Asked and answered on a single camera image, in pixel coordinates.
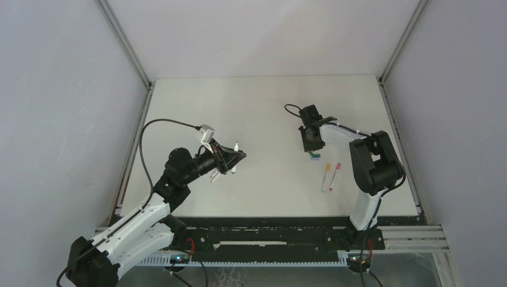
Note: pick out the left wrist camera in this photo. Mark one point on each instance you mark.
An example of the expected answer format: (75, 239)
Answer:
(205, 134)

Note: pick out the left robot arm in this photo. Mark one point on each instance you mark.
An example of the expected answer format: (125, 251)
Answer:
(105, 258)

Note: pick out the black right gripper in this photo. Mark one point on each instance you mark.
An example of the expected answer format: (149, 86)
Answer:
(308, 146)

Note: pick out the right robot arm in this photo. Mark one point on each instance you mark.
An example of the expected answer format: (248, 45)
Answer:
(377, 170)

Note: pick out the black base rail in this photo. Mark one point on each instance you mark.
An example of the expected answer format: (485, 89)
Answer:
(260, 237)

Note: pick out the white pink marker pen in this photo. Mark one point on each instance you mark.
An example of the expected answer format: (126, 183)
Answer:
(335, 176)

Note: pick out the white yellow marker pen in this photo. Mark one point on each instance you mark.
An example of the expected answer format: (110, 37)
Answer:
(326, 178)

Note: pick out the white slotted cable duct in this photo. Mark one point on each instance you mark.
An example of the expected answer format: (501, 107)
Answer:
(300, 260)

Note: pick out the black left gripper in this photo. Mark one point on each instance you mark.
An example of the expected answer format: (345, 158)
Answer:
(222, 154)

